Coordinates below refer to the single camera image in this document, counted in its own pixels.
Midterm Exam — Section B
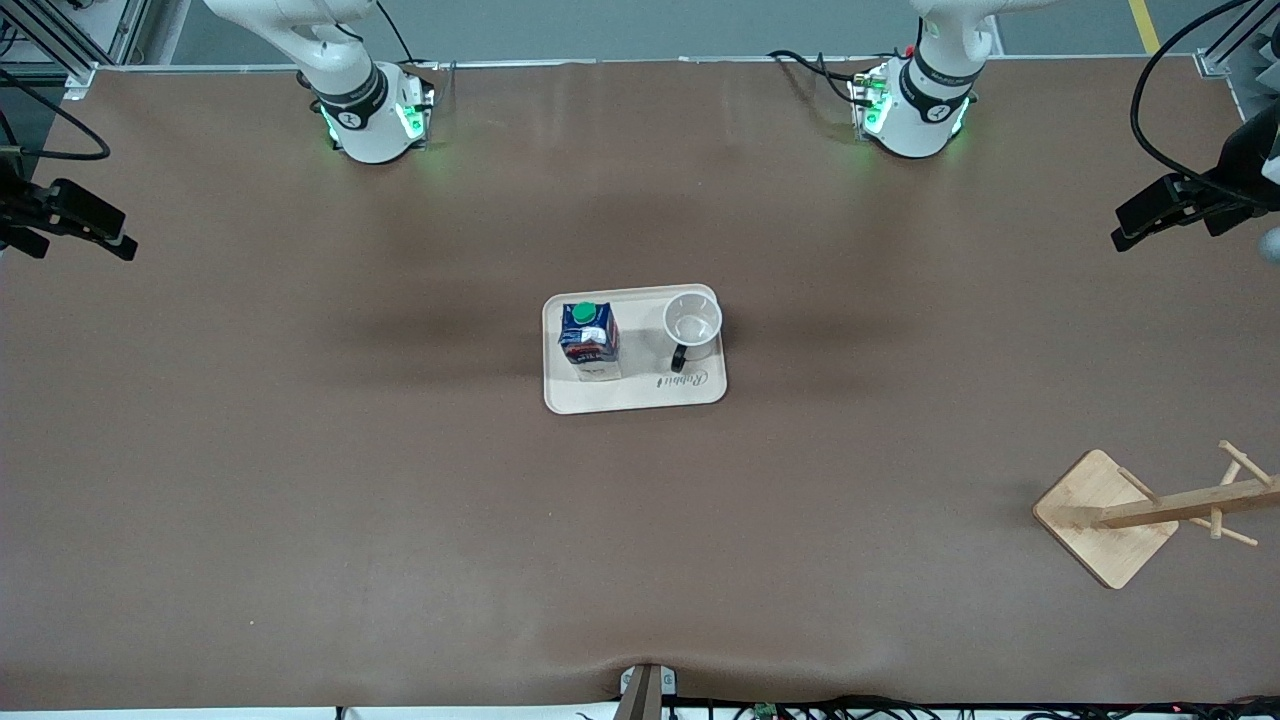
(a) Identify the black left base cable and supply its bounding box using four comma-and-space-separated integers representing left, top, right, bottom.
767, 48, 873, 111

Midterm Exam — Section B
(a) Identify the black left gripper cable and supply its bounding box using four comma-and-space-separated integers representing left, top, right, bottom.
1130, 0, 1280, 203

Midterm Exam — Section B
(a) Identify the black right base cable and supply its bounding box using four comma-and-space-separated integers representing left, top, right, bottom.
374, 0, 457, 93

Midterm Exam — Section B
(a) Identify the aluminium frame profile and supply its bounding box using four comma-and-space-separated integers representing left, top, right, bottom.
1195, 0, 1280, 81
0, 0, 153, 101

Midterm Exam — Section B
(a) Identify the blue milk carton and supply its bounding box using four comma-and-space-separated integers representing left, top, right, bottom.
558, 300, 623, 385

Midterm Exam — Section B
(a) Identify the black base cable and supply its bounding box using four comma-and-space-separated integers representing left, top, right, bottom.
374, 0, 457, 93
767, 48, 873, 111

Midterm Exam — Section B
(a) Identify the cream plastic tray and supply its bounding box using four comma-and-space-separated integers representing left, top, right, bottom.
542, 284, 729, 416

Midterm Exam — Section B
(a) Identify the white smiley mug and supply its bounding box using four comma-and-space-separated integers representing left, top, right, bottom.
663, 292, 724, 374

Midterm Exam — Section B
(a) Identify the camera mount post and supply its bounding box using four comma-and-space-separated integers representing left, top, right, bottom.
618, 663, 679, 720

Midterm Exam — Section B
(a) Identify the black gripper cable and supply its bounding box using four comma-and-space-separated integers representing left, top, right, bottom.
0, 68, 111, 163
1130, 0, 1280, 203

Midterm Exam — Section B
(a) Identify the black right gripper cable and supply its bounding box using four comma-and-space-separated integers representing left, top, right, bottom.
0, 68, 111, 163

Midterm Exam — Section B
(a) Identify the wooden cup rack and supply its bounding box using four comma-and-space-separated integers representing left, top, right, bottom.
1032, 440, 1280, 591

